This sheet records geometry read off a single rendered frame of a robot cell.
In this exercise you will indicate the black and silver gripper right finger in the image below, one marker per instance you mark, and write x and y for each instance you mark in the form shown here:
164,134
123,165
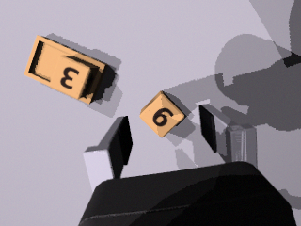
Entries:
232,141

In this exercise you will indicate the brown wooden calendar stand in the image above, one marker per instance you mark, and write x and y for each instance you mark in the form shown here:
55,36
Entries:
44,56

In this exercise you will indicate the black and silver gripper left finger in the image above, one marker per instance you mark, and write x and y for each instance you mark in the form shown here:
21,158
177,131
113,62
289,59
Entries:
106,161

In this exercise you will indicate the orange number cube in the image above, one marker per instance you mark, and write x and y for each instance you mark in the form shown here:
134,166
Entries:
161,114
73,76

